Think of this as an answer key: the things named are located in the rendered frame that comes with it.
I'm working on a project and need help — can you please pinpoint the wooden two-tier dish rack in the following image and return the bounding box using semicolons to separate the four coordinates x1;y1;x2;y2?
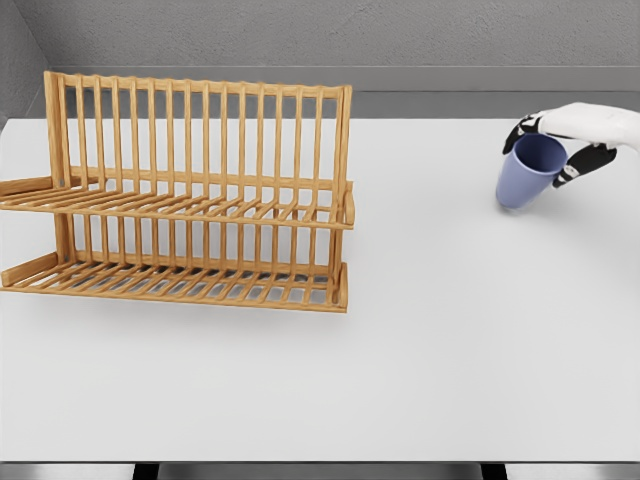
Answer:
0;70;356;315

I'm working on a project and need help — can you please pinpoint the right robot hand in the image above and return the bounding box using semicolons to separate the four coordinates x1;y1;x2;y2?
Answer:
502;102;632;189

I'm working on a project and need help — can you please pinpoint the blue cup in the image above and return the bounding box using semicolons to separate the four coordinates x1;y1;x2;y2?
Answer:
495;132;570;211

